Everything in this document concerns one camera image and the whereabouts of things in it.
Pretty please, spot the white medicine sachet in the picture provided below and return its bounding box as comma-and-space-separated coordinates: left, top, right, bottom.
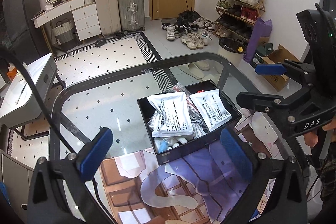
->
190, 89, 232, 132
147, 92, 193, 138

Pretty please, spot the white plush toy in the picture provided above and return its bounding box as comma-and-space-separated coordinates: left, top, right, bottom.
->
154, 135, 194, 153

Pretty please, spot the bagged white strap roll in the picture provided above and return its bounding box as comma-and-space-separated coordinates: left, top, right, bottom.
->
146, 110, 161, 134

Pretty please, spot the person's right hand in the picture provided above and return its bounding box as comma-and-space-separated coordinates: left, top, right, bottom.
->
303, 117, 336, 148

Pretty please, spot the open cardboard box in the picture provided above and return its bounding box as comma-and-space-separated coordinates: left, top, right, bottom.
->
261, 44, 299, 92

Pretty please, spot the white trash bin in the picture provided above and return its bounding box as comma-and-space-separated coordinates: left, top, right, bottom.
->
218, 38, 246, 67

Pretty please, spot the purple yoga mat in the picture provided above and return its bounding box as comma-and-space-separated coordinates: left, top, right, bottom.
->
243, 18, 273, 63

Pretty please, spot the wooden shoe rack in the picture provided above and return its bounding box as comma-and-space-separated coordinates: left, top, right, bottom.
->
215, 0, 265, 43

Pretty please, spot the black storage box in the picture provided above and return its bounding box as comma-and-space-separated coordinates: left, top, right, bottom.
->
138, 80, 242, 165

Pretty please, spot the black umbrella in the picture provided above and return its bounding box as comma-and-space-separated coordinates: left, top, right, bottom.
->
178, 0, 201, 22

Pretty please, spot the white coffee table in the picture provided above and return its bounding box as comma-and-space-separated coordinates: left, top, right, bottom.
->
1, 53, 66, 140

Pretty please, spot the white sneaker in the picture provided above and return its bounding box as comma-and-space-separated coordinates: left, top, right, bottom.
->
166, 25, 175, 41

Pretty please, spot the silver suitcase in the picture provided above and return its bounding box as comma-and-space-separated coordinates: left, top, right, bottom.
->
118, 0, 145, 34

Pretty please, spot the woven laundry basket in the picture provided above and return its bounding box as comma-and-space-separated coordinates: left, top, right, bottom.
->
52, 19, 77, 51

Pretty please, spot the beige suitcase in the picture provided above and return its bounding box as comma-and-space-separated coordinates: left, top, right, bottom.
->
95, 0, 121, 36

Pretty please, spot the white drawer desk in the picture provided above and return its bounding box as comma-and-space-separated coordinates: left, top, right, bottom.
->
31, 0, 101, 57

